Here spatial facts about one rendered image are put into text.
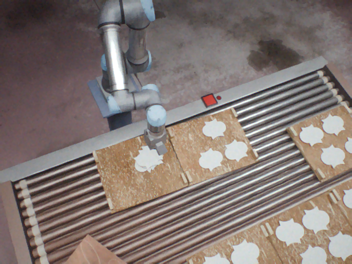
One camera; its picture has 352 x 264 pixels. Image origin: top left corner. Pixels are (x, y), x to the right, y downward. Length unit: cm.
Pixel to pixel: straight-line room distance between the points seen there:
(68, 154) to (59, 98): 135
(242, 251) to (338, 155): 77
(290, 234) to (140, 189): 77
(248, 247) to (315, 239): 35
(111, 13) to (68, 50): 202
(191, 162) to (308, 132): 70
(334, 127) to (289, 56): 163
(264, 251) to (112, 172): 85
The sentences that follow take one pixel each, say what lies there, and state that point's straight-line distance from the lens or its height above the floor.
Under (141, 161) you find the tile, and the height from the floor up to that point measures 97.
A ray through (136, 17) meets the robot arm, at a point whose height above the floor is 154.
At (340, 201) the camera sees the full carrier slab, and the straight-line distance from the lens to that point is 196.
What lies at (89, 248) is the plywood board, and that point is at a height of 104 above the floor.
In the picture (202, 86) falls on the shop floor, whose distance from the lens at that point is 315.
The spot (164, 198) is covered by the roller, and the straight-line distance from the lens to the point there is 171.
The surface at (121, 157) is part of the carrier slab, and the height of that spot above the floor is 94.
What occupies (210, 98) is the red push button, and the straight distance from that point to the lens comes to 197.
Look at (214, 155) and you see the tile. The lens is 179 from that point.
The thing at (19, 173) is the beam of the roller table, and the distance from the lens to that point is 186.
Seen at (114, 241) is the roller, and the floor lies 92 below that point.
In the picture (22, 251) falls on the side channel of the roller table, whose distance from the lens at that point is 172.
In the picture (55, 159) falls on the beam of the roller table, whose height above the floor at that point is 92.
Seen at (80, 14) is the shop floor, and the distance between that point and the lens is 372.
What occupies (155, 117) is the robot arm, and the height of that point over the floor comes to 144.
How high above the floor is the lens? 257
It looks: 64 degrees down
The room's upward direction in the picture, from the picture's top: 8 degrees clockwise
